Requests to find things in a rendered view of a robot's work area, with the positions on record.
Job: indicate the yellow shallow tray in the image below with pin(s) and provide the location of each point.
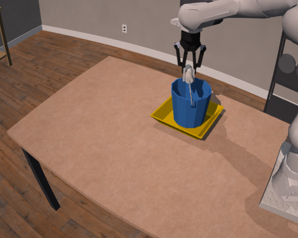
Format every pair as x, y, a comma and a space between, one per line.
164, 115

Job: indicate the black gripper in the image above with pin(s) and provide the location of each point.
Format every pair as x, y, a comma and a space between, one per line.
189, 42

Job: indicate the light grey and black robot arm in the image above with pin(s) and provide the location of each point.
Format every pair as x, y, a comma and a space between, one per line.
197, 14

